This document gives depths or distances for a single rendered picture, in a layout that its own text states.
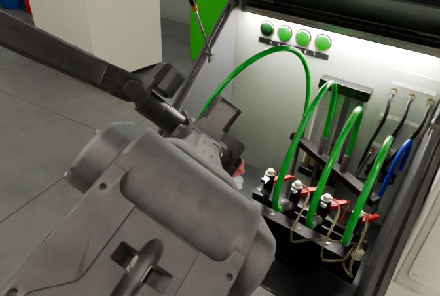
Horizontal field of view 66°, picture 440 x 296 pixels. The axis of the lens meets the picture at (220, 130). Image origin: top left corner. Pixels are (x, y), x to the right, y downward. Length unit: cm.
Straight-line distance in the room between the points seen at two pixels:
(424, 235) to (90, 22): 319
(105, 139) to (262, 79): 102
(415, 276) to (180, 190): 83
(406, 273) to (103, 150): 86
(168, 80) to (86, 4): 277
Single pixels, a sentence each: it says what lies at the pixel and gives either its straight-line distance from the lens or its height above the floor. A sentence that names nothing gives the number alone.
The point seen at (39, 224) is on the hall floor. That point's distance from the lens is 243.
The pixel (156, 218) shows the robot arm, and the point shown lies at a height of 159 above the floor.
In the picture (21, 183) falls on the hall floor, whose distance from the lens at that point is 276.
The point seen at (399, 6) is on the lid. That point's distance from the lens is 88.
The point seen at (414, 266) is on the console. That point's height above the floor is 104.
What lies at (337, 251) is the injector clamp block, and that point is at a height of 98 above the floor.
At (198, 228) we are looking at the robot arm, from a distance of 16.
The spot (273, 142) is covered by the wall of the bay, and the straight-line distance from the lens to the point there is 126.
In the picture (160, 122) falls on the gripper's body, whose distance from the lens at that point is 78.
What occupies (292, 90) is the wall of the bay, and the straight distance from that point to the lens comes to 114.
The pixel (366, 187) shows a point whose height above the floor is 126.
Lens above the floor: 171
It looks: 34 degrees down
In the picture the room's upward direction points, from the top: 4 degrees clockwise
